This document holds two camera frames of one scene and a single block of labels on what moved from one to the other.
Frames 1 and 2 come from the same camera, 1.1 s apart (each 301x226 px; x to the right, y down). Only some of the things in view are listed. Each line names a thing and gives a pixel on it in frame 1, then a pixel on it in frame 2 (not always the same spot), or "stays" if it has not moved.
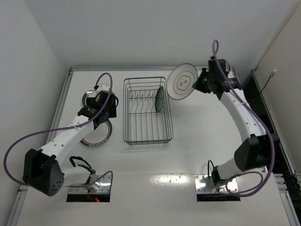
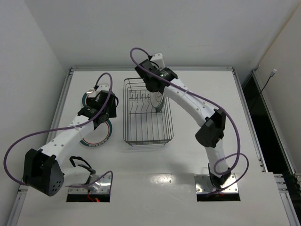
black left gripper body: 101,117 stays
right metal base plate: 202,185 stays
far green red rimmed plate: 84,98 stays
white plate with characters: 181,81 → 156,98
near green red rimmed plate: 99,136 stays
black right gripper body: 200,82 → 153,85
